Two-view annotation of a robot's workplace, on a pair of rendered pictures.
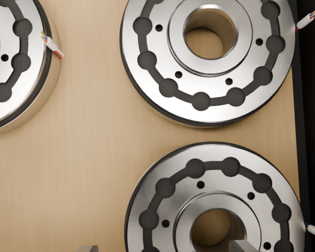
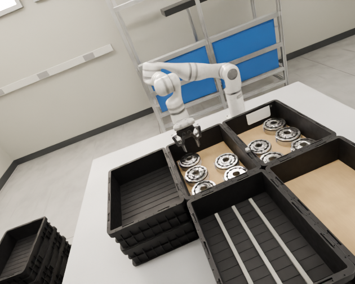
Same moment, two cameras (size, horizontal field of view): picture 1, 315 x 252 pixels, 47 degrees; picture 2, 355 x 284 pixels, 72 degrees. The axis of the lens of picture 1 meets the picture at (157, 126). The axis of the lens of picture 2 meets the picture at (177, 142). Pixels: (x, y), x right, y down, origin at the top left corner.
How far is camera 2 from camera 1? 1.02 m
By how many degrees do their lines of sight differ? 62
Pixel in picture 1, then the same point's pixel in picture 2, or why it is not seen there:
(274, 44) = (187, 176)
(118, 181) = (203, 163)
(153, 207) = (197, 158)
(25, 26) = (219, 165)
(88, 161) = (208, 163)
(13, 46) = (218, 162)
